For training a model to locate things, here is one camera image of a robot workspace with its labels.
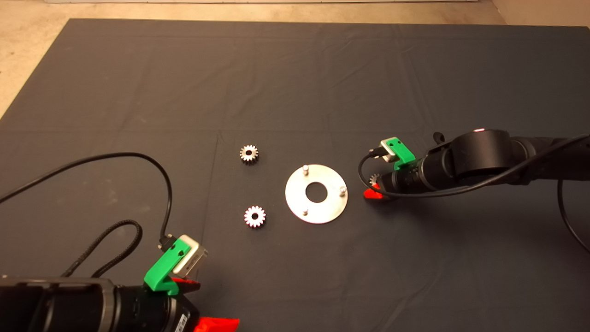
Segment dark grey table cloth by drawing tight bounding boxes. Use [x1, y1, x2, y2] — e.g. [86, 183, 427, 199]
[0, 18, 590, 332]

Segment thin black cable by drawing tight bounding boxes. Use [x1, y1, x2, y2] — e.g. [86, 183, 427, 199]
[557, 179, 590, 253]

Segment round metal carrier plate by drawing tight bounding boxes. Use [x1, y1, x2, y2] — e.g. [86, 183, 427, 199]
[285, 164, 348, 225]

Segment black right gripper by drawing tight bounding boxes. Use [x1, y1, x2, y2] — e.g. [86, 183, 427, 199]
[364, 158, 432, 200]

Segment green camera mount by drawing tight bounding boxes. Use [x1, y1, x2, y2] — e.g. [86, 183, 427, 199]
[384, 137, 416, 165]
[144, 242, 192, 296]

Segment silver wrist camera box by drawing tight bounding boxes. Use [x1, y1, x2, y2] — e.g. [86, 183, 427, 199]
[173, 234, 209, 279]
[379, 141, 399, 163]

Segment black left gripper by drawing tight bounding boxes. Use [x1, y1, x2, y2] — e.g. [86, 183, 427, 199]
[115, 277, 241, 332]

